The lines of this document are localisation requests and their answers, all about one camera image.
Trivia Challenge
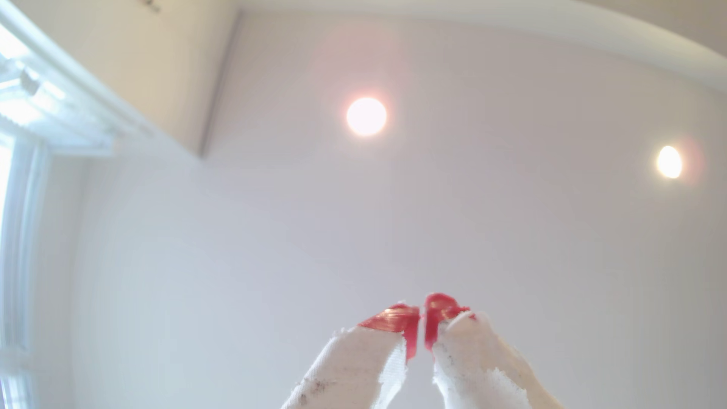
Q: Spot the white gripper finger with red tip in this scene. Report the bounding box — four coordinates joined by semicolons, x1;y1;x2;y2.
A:
281;303;421;409
424;292;564;409

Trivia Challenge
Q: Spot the round recessed ceiling light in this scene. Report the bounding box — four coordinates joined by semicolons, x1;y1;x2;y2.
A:
656;145;683;180
346;97;388;137

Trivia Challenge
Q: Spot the white window frame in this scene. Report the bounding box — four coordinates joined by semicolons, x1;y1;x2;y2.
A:
0;0;154;409

